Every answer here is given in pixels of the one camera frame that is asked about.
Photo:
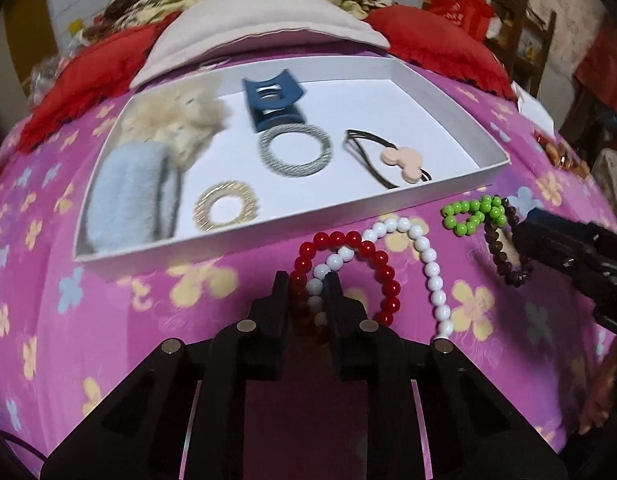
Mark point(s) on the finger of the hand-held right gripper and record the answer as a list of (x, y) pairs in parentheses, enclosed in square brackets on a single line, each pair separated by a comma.
[(610, 295), (548, 240)]

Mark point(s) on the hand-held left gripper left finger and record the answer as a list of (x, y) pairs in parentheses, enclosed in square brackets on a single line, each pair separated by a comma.
[(282, 290)]

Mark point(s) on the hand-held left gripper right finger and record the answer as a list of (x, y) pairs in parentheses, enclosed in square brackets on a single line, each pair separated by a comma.
[(332, 292)]

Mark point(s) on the white shallow box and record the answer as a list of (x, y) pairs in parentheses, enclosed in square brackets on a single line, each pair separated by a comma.
[(308, 190)]

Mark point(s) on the person's right hand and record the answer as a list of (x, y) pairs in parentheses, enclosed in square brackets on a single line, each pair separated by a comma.
[(600, 395)]

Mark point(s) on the brown orange hair clip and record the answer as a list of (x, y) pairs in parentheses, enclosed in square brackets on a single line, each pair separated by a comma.
[(560, 155)]

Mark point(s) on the white paper card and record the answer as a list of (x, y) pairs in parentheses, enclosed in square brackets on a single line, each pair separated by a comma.
[(533, 112)]

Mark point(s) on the pink floral blanket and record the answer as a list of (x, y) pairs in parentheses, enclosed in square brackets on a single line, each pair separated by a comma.
[(138, 335)]

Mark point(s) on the red hanging cloth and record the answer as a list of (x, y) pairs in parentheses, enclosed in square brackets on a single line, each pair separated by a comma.
[(605, 70)]

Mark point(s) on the light blue fluffy hair clip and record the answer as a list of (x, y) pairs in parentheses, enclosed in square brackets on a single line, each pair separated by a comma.
[(123, 190)]

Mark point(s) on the wooden chair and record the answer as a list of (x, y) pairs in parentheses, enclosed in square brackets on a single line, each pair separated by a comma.
[(540, 45)]

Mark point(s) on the blue hair claw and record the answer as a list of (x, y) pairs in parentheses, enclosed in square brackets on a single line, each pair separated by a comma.
[(256, 92)]

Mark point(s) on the cream fluffy scrunchie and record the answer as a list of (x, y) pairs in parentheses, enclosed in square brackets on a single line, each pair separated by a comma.
[(163, 115)]

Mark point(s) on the red fringed cushion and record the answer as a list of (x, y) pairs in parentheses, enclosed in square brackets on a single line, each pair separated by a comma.
[(88, 75), (438, 40)]

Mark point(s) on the red plastic bag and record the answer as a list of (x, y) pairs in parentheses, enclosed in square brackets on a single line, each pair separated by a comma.
[(463, 10)]

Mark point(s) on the pale grey pillow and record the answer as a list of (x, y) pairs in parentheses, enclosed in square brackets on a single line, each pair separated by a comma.
[(268, 15)]

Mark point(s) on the clear plastic bag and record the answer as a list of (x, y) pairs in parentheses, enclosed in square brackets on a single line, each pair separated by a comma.
[(48, 77)]

